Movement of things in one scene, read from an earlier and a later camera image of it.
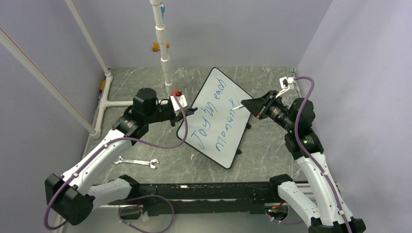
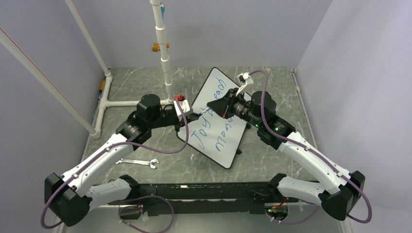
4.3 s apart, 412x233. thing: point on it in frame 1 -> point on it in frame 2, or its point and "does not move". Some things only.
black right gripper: [257, 106] -> [223, 106]
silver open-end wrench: [150, 163] does not move
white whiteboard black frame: [215, 131] does not move
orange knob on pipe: [155, 46] does not move
